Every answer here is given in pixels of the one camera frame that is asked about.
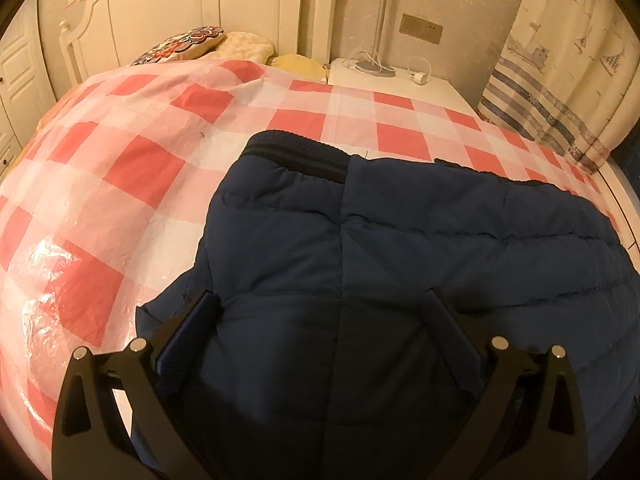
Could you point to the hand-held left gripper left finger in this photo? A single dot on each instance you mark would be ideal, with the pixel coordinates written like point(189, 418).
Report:
point(190, 330)

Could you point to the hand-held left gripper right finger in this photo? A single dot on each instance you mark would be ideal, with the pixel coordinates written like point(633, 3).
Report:
point(452, 342)

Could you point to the navy blue puffer jacket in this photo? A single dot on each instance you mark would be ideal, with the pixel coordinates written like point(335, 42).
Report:
point(400, 260)

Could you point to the red white checkered bed cover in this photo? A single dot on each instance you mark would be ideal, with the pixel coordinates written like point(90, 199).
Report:
point(125, 175)

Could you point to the white nightstand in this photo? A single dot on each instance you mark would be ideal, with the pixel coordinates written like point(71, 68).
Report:
point(425, 94)

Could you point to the white charger plug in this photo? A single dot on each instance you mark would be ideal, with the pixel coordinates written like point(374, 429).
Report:
point(420, 79)

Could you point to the yellow pillow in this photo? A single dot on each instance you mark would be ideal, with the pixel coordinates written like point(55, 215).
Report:
point(300, 66)

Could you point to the floral patterned pillow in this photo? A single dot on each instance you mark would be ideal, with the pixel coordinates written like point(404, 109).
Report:
point(182, 42)

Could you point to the beige quilted pillow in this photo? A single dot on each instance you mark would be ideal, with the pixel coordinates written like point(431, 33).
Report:
point(247, 46)

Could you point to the white pole lamp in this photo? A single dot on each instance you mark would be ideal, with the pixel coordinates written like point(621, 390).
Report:
point(376, 62)

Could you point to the white wardrobe doors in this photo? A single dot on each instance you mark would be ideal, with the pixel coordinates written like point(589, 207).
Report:
point(17, 90)

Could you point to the cream curtain with blue stripes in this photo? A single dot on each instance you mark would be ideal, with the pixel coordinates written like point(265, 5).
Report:
point(555, 60)

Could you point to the white wooden headboard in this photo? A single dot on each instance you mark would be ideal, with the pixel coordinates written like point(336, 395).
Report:
point(200, 5)

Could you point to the bronze wall socket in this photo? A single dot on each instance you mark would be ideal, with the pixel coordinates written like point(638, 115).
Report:
point(421, 29)

